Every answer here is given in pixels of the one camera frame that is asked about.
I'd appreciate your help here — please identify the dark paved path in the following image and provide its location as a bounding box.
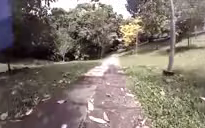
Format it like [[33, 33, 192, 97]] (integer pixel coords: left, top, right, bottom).
[[0, 54, 151, 128]]

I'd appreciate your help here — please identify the wood of trees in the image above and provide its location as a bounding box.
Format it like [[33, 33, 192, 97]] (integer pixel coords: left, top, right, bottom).
[[9, 0, 205, 63]]

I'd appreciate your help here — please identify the yellow-leaved tree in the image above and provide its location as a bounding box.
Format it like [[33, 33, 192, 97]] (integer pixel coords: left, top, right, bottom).
[[119, 19, 144, 54]]

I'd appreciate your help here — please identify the pale-trunked tree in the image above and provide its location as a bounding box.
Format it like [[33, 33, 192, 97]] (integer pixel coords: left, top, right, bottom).
[[162, 0, 178, 76]]

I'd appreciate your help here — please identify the green grass lawn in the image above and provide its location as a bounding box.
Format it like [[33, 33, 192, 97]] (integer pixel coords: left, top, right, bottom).
[[118, 33, 205, 128]]

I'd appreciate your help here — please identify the leaf-strewn grass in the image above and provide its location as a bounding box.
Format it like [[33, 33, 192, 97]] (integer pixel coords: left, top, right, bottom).
[[0, 59, 103, 123]]

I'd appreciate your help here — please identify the blue sign on pole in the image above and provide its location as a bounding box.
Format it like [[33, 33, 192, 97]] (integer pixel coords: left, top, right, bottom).
[[0, 0, 15, 73]]

